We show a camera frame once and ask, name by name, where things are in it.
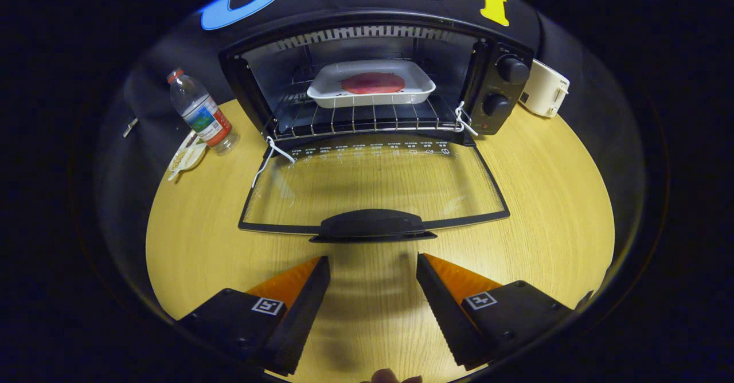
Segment black toaster oven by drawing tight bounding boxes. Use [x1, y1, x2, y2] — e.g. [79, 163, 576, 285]
[218, 9, 534, 243]

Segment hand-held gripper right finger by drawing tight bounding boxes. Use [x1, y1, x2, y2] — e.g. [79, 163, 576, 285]
[416, 252, 575, 372]

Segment small white snack dish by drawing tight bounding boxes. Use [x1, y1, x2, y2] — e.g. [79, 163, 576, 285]
[167, 131, 207, 181]

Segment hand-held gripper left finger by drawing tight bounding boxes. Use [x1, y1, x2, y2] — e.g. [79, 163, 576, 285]
[174, 256, 332, 377]

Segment clear plastic water bottle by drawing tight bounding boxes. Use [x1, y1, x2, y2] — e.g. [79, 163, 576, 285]
[167, 68, 240, 155]

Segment round pink meat slice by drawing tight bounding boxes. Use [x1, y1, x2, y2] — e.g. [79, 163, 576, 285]
[342, 72, 405, 95]

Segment cream white toaster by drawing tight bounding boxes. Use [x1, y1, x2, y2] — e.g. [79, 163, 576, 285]
[519, 59, 571, 118]

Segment white square plate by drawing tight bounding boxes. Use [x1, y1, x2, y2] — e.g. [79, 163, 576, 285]
[307, 59, 436, 109]

